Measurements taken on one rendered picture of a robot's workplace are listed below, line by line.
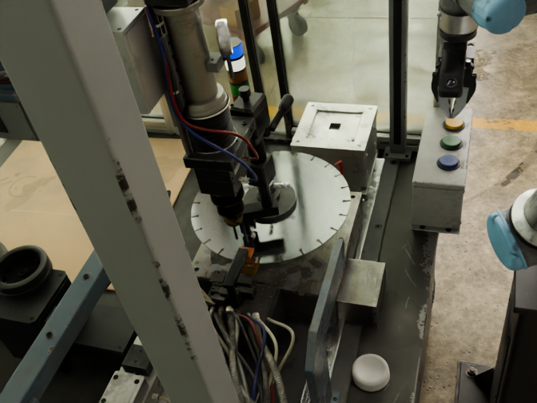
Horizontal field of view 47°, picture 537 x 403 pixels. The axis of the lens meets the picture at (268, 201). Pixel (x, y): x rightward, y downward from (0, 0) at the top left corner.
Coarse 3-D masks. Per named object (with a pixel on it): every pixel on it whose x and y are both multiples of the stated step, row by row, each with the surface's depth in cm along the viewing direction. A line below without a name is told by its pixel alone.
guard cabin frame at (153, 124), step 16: (128, 0) 155; (240, 0) 147; (272, 0) 144; (272, 16) 147; (272, 32) 150; (256, 64) 158; (256, 80) 162; (288, 112) 166; (160, 128) 183; (176, 128) 181; (288, 128) 170; (384, 144) 163; (416, 144) 161
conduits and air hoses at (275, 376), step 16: (240, 320) 107; (256, 320) 109; (272, 320) 111; (224, 336) 108; (256, 336) 107; (272, 336) 106; (256, 352) 107; (288, 352) 104; (240, 368) 105; (256, 368) 105; (272, 368) 102; (160, 384) 111; (240, 384) 103; (256, 384) 104; (272, 384) 105; (240, 400) 102; (272, 400) 103
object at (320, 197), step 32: (288, 160) 135; (320, 160) 133; (320, 192) 126; (192, 224) 124; (224, 224) 123; (256, 224) 122; (288, 224) 120; (320, 224) 119; (224, 256) 117; (256, 256) 116; (288, 256) 114
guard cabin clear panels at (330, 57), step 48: (288, 0) 144; (336, 0) 141; (384, 0) 138; (432, 0) 134; (288, 48) 153; (336, 48) 149; (384, 48) 146; (432, 48) 142; (336, 96) 159; (384, 96) 155; (432, 96) 151; (0, 144) 199
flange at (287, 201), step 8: (248, 192) 128; (256, 192) 127; (280, 192) 126; (288, 192) 126; (248, 200) 126; (256, 200) 125; (280, 200) 124; (288, 200) 124; (280, 208) 123; (288, 208) 122; (272, 216) 121; (280, 216) 122
